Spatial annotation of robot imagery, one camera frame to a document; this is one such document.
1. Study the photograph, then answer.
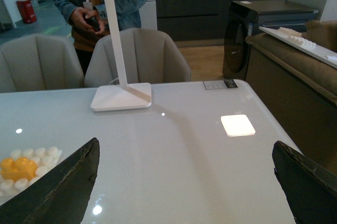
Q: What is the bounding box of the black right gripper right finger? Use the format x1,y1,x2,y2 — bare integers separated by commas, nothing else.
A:
272,141,336,223

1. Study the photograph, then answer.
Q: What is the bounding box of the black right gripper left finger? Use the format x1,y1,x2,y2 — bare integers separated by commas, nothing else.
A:
1,138,100,223

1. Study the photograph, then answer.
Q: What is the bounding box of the white studded base plate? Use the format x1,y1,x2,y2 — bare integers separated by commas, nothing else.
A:
1,147,62,198

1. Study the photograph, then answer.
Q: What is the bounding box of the yellow two-stud toy block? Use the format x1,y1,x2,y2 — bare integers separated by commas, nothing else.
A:
1,157,38,181

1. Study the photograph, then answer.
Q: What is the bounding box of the person's hand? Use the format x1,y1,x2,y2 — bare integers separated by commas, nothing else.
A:
70,7,105,35

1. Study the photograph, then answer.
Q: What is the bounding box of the olive brown sofa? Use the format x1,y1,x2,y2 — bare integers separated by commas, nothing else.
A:
246,33,336,172

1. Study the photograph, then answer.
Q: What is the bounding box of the white desk lamp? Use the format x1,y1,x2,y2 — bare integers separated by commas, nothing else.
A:
91,0,152,112

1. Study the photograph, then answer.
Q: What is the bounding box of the white board on sofa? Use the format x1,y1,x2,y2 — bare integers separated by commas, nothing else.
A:
259,26,336,69

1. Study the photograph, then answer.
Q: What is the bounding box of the beige chair left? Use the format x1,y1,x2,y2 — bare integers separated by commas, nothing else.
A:
1,34,84,93

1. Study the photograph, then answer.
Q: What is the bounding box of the beige chair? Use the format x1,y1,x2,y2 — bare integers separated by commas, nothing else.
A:
84,28,191,87
1,34,84,93

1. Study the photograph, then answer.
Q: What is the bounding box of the black and white table label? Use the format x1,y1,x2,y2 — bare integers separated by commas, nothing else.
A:
203,79,237,90

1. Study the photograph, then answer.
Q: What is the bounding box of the white studded plate on board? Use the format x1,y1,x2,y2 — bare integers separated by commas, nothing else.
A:
278,27,316,48

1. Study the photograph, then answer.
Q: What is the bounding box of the beige chair right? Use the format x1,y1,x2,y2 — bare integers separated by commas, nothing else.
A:
84,28,191,87

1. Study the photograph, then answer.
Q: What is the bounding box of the black handheld device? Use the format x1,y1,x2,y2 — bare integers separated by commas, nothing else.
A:
84,16,101,32

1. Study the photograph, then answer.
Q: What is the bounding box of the black front-load washing machine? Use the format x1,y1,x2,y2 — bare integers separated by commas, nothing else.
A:
222,0,319,80

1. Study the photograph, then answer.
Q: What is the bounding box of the red barrel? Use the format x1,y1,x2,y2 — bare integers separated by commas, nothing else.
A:
16,0,37,24

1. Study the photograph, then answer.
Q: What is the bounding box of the white drawer cabinet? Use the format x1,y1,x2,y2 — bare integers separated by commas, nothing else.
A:
139,0,157,30

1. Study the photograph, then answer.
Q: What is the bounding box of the dark kitchen counter cabinet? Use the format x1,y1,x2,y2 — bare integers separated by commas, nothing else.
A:
154,0,337,42

